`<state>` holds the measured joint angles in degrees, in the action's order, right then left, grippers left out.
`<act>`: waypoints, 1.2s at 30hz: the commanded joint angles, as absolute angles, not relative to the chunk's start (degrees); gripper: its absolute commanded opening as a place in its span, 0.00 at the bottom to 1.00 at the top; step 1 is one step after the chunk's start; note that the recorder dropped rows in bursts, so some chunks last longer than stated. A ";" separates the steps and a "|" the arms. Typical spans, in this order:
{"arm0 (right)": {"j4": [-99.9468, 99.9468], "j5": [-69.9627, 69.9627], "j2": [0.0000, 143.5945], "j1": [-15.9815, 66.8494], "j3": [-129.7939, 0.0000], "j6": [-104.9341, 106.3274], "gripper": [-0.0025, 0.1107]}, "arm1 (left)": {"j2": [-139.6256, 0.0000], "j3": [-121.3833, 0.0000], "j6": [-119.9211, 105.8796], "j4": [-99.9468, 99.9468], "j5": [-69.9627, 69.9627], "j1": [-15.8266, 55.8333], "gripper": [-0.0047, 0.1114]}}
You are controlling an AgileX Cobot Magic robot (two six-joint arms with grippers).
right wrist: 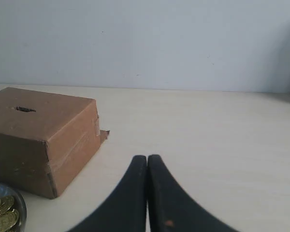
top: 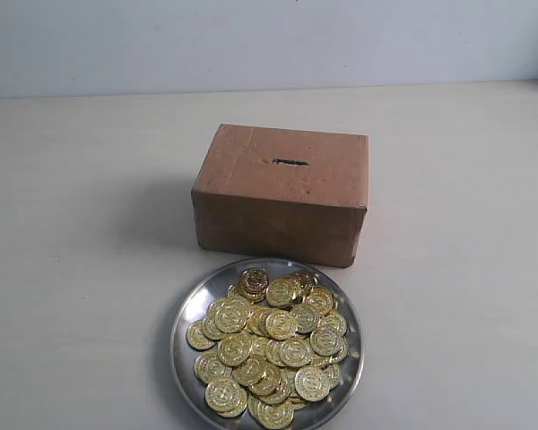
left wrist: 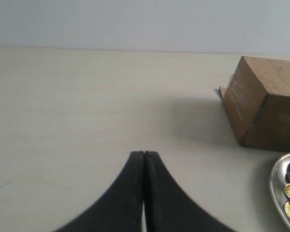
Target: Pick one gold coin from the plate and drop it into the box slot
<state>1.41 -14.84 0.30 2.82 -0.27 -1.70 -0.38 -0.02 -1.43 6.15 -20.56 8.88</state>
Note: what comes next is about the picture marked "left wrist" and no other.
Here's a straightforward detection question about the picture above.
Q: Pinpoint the brown cardboard slot box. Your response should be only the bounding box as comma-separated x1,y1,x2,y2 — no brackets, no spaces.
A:
219,56,290,152

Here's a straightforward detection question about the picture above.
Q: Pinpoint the round steel plate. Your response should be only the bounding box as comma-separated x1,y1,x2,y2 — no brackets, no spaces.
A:
269,153,290,230

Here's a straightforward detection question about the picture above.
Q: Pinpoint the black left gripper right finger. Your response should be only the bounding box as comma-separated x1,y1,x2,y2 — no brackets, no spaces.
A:
144,151,232,232

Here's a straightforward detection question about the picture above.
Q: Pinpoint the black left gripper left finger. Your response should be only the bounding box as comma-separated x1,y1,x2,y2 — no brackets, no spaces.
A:
57,151,145,232

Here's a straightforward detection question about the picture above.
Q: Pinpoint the gold coin left edge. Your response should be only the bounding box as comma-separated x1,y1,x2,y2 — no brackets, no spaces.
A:
283,183,290,199

